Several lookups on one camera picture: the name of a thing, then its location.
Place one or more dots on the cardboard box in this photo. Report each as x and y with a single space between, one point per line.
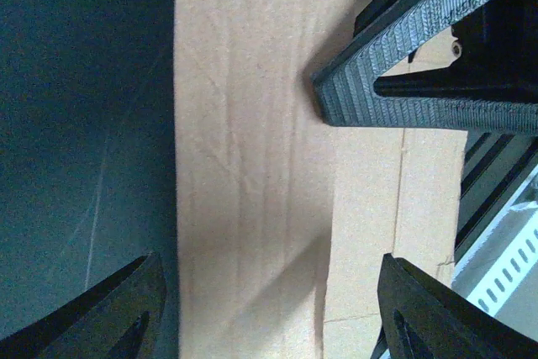
282 220

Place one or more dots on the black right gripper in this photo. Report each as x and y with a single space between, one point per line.
491 85

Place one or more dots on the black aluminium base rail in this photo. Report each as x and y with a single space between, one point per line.
495 166

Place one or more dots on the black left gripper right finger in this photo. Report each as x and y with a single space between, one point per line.
423 318

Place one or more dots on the light blue slotted cable duct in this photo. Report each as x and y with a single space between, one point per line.
507 272

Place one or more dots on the metal base plate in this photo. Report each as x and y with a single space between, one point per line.
520 311

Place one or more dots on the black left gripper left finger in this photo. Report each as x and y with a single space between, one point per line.
117 318

